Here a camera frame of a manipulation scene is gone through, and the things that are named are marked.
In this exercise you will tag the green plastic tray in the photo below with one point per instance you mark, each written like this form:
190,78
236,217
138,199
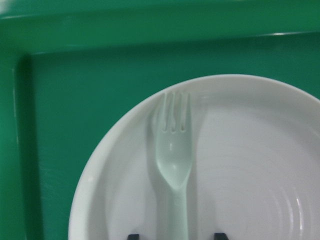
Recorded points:
69,69

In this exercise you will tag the pale green plastic fork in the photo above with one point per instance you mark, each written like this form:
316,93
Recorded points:
174,160

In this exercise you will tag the white round plate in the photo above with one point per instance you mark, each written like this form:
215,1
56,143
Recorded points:
255,176

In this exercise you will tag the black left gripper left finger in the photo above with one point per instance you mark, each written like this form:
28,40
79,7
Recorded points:
134,236

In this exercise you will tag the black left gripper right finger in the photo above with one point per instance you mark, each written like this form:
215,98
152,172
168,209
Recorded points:
220,236

